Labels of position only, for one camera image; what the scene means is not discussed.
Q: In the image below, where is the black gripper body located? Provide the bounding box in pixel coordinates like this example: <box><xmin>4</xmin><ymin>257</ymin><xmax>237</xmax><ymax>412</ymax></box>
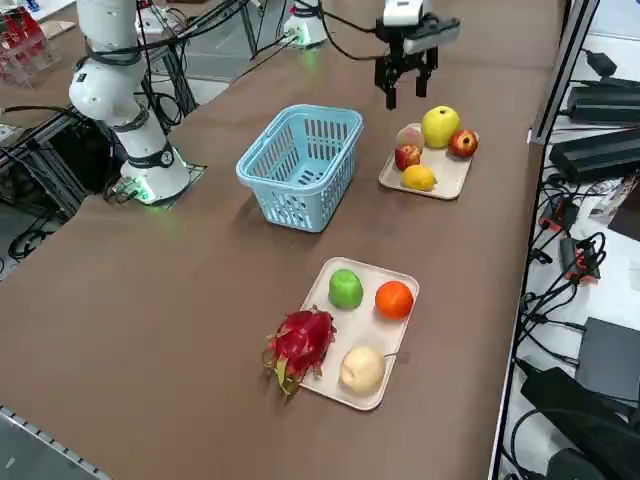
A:
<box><xmin>375</xmin><ymin>17</ymin><xmax>440</xmax><ymax>66</ymax></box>

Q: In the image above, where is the red apple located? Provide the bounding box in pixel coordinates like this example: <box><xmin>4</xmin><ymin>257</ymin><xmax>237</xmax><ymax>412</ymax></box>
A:
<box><xmin>394</xmin><ymin>144</ymin><xmax>423</xmax><ymax>172</ymax></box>

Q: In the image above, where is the green apple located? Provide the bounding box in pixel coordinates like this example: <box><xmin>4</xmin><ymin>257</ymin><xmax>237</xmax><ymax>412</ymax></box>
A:
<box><xmin>328</xmin><ymin>268</ymin><xmax>364</xmax><ymax>310</ymax></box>

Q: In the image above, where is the yellow lemon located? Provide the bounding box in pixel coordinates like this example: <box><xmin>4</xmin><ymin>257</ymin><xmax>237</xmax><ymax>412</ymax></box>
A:
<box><xmin>401</xmin><ymin>164</ymin><xmax>439</xmax><ymax>192</ymax></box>

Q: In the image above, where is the pale rectangular tray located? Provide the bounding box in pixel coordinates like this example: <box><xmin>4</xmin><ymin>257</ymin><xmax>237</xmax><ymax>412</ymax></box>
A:
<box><xmin>377</xmin><ymin>130</ymin><xmax>481</xmax><ymax>202</ymax></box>
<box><xmin>298</xmin><ymin>256</ymin><xmax>420</xmax><ymax>412</ymax></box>

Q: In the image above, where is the light blue plastic basket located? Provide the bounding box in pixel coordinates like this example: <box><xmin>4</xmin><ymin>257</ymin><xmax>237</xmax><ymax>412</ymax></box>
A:
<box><xmin>235</xmin><ymin>103</ymin><xmax>365</xmax><ymax>234</ymax></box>

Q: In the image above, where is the orange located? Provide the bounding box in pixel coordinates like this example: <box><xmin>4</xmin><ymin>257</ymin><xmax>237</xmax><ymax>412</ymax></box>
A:
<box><xmin>374</xmin><ymin>280</ymin><xmax>415</xmax><ymax>321</ymax></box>

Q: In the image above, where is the large yellow-green fruit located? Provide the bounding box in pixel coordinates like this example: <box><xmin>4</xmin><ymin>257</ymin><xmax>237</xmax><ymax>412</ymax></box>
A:
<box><xmin>420</xmin><ymin>105</ymin><xmax>461</xmax><ymax>150</ymax></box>

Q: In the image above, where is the pink-green peach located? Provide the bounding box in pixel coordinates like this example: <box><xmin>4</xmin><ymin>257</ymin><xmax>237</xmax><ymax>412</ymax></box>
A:
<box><xmin>395</xmin><ymin>123</ymin><xmax>426</xmax><ymax>150</ymax></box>

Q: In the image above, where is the red pomegranate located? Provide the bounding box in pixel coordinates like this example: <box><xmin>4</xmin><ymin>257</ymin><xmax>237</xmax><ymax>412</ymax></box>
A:
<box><xmin>447</xmin><ymin>129</ymin><xmax>480</xmax><ymax>160</ymax></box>

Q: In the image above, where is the small black power adapter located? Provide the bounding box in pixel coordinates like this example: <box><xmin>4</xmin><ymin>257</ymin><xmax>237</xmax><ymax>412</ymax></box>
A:
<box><xmin>583</xmin><ymin>48</ymin><xmax>619</xmax><ymax>77</ymax></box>

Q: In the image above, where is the black power brick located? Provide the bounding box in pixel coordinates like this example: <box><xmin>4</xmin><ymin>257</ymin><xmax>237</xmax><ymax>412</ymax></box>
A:
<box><xmin>568</xmin><ymin>84</ymin><xmax>640</xmax><ymax>126</ymax></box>
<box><xmin>548</xmin><ymin>127</ymin><xmax>640</xmax><ymax>184</ymax></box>

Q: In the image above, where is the red and black connector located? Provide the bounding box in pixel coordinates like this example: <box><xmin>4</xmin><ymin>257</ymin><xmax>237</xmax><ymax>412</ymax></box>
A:
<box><xmin>539</xmin><ymin>197</ymin><xmax>581</xmax><ymax>232</ymax></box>
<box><xmin>558</xmin><ymin>237</ymin><xmax>604</xmax><ymax>284</ymax></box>

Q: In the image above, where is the red dragon fruit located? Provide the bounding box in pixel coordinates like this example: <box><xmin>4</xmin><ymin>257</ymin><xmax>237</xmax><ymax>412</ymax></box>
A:
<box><xmin>262</xmin><ymin>305</ymin><xmax>338</xmax><ymax>399</ymax></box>

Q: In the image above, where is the pale pear with stem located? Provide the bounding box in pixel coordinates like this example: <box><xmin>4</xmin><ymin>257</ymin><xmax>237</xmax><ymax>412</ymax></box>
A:
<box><xmin>339</xmin><ymin>344</ymin><xmax>409</xmax><ymax>396</ymax></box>

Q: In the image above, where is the flat black box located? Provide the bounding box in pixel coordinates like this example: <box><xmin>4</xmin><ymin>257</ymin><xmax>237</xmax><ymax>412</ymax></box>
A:
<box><xmin>574</xmin><ymin>316</ymin><xmax>640</xmax><ymax>401</ymax></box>

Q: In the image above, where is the clear box with red contents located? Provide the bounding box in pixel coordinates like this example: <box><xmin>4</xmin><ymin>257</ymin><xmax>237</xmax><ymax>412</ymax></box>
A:
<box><xmin>0</xmin><ymin>9</ymin><xmax>64</xmax><ymax>89</ymax></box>

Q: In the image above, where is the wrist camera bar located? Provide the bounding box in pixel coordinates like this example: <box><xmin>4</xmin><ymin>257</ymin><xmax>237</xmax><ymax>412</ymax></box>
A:
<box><xmin>403</xmin><ymin>17</ymin><xmax>462</xmax><ymax>54</ymax></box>

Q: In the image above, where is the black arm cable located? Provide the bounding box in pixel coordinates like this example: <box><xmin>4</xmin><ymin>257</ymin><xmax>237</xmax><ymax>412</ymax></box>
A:
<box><xmin>134</xmin><ymin>0</ymin><xmax>391</xmax><ymax>62</ymax></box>

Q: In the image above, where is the metal base plate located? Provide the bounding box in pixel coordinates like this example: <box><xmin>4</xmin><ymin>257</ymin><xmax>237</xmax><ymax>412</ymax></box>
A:
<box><xmin>118</xmin><ymin>160</ymin><xmax>207</xmax><ymax>209</ymax></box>
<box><xmin>292</xmin><ymin>27</ymin><xmax>337</xmax><ymax>50</ymax></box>

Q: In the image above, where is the aluminium frame post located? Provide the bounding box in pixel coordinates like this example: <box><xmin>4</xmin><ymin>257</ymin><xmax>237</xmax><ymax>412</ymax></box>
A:
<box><xmin>528</xmin><ymin>0</ymin><xmax>601</xmax><ymax>146</ymax></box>

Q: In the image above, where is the aluminium frame rack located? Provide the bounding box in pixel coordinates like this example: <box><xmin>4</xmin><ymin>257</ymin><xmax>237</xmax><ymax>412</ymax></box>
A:
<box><xmin>0</xmin><ymin>104</ymin><xmax>126</xmax><ymax>226</ymax></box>

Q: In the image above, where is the grey metal rail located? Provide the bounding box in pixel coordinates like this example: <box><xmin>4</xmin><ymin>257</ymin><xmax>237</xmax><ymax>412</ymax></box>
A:
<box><xmin>0</xmin><ymin>403</ymin><xmax>111</xmax><ymax>480</ymax></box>

